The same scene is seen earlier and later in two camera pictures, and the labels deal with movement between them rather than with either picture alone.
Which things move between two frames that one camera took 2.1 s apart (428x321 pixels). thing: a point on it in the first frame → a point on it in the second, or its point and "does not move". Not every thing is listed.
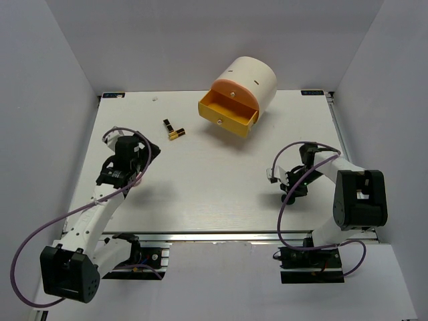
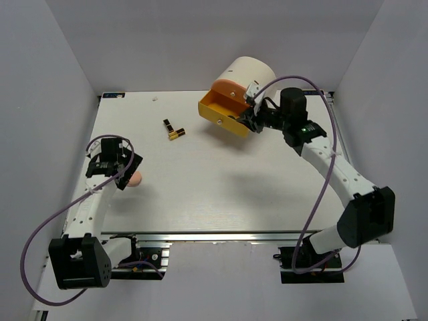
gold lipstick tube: x=174 y=134 does not move
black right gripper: x=287 y=188 → x=247 y=119
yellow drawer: x=227 y=113 does not move
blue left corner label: x=113 y=95 does not move
